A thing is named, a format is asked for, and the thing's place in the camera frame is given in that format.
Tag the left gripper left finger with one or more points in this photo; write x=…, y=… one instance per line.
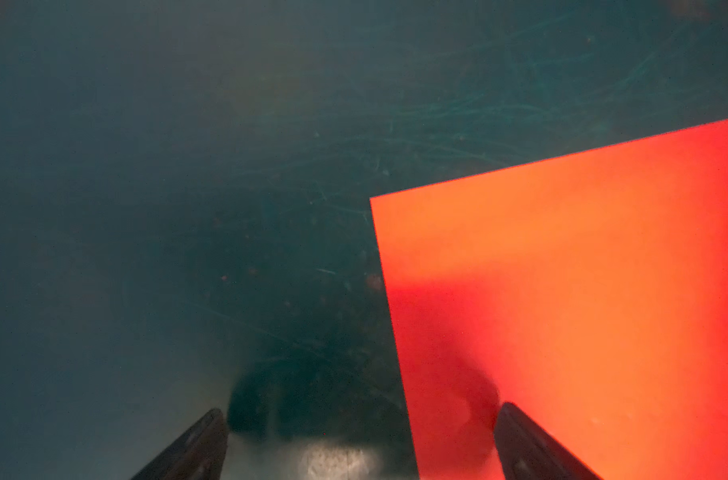
x=197, y=454

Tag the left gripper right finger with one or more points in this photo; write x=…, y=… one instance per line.
x=528, y=452

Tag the red square paper sheet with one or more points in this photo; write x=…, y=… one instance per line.
x=591, y=290

